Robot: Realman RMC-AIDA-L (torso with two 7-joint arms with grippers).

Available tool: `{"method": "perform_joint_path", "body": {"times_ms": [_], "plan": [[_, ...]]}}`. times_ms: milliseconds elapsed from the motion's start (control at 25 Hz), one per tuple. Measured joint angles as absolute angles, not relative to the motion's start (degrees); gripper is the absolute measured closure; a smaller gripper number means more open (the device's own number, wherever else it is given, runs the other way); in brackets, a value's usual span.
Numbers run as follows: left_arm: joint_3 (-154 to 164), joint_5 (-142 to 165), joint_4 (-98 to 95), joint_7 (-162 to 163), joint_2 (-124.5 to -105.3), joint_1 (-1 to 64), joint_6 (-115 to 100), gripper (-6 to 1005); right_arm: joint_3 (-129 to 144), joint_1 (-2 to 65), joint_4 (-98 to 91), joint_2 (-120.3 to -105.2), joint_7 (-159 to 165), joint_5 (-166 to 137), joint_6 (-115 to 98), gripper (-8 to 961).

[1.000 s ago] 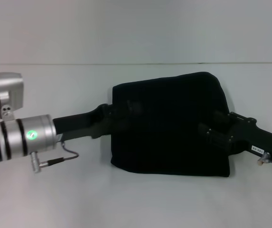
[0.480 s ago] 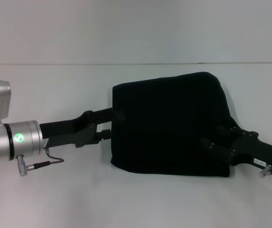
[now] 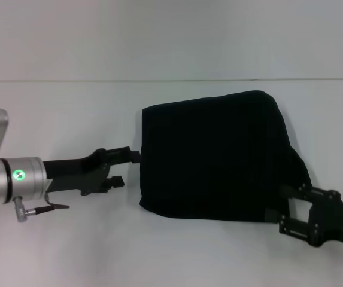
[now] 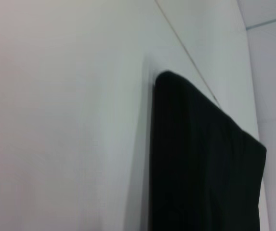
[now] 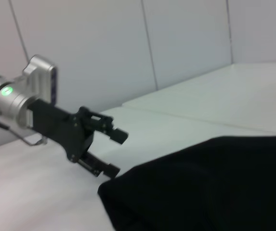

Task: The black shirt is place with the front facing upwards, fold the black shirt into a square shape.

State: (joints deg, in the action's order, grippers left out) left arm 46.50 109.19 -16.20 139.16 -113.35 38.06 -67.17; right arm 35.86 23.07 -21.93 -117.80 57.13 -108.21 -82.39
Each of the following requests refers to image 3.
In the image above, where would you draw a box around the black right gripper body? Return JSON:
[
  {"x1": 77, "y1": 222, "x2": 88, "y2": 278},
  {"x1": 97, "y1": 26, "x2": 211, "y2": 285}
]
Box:
[{"x1": 307, "y1": 188, "x2": 343, "y2": 248}]

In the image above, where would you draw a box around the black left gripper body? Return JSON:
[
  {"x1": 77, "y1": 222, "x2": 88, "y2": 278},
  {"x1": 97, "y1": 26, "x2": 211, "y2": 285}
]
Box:
[{"x1": 41, "y1": 148, "x2": 113, "y2": 197}]

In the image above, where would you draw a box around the black t-shirt with FREE print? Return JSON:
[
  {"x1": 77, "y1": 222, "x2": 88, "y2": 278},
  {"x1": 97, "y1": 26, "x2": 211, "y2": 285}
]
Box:
[{"x1": 139, "y1": 89, "x2": 312, "y2": 224}]

